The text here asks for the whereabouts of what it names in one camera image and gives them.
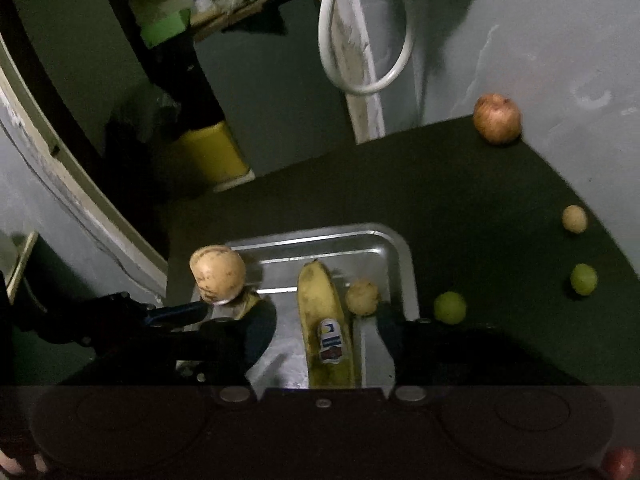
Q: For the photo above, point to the yellow banana with sticker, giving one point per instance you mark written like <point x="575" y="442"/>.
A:
<point x="320" y="300"/>

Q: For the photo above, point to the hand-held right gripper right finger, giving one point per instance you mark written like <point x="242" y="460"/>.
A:
<point x="387" y="332"/>

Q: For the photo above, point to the red tomato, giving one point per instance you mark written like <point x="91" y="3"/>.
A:
<point x="620" y="462"/>

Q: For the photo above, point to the black bag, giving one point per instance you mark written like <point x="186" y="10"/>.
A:
<point x="145" y="135"/>

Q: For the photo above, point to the grey metal cabinet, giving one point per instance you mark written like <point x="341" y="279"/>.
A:
<point x="280" y="110"/>

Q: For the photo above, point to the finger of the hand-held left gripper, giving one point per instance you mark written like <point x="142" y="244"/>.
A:
<point x="175" y="314"/>

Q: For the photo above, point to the green lime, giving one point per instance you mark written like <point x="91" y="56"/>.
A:
<point x="584" y="278"/>
<point x="450" y="307"/>

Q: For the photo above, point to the tan longan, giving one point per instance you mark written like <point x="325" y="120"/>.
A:
<point x="362" y="297"/>
<point x="574" y="218"/>

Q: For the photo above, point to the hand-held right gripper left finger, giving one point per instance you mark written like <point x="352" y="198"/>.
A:
<point x="262" y="332"/>

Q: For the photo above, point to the striped pepino melon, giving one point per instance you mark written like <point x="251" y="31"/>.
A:
<point x="217" y="272"/>

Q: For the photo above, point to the metal tray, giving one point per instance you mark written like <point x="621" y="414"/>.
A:
<point x="360" y="255"/>

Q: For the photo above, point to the spotted yellow banana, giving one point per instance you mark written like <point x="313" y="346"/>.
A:
<point x="247" y="306"/>

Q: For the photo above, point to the person's left hand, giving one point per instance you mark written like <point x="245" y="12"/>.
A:
<point x="20" y="460"/>

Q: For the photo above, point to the white door frame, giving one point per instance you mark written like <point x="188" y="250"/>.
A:
<point x="75" y="170"/>

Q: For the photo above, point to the white jar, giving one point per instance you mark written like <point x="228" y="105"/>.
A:
<point x="200" y="1"/>

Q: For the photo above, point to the red apple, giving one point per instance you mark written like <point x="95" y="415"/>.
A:
<point x="497" y="118"/>

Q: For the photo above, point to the wooden shelf board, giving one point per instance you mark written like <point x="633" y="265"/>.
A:
<point x="240" y="12"/>

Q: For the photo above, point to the green box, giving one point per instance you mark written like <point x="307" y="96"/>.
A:
<point x="165" y="25"/>

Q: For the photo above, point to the yellow plastic container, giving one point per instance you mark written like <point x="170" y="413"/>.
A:
<point x="210" y="150"/>

